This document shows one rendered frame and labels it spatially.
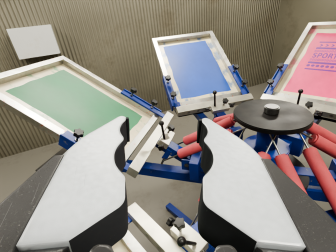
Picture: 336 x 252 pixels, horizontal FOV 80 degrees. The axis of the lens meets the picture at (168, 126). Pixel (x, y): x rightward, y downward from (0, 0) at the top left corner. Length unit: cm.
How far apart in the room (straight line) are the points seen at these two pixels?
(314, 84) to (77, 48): 303
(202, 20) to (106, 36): 177
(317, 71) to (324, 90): 18
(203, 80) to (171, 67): 29
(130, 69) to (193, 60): 201
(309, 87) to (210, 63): 76
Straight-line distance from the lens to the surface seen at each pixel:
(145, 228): 85
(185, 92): 161
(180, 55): 190
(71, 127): 113
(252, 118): 91
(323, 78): 179
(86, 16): 355
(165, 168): 124
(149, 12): 377
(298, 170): 117
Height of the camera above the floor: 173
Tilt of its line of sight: 29 degrees down
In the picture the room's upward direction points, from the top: 6 degrees counter-clockwise
